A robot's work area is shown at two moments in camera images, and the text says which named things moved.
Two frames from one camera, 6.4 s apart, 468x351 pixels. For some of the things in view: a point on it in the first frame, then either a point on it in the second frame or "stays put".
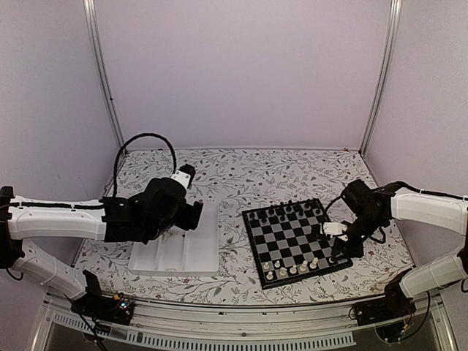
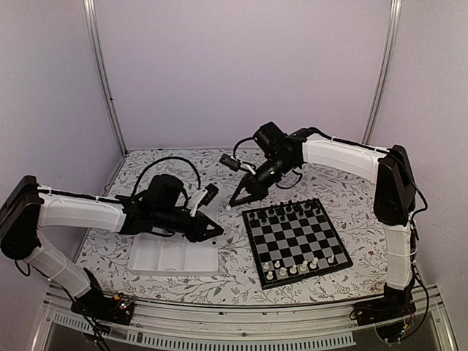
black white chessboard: (284, 244) stays put
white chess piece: (303, 266) stays put
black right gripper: (351, 252) to (257, 190)
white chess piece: (313, 265) stays put
